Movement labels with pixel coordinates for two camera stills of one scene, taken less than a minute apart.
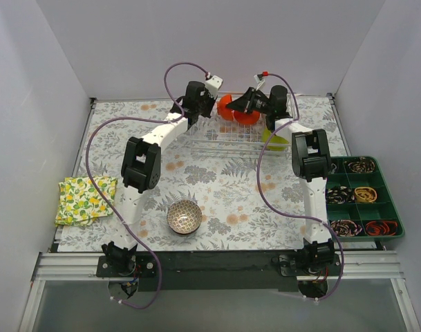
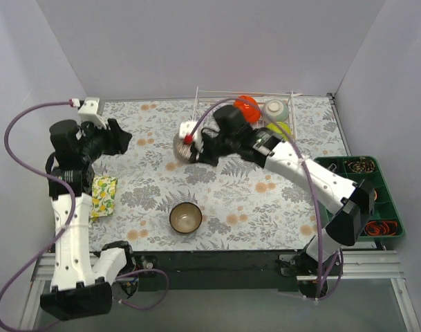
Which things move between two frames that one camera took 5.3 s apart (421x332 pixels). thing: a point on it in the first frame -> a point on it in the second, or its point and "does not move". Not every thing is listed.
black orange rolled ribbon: (362, 165) does not move
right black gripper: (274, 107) -> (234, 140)
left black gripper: (207, 104) -> (106, 139)
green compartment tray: (358, 205) does not move
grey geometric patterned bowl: (184, 217) -> (181, 150)
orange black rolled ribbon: (381, 228) does not move
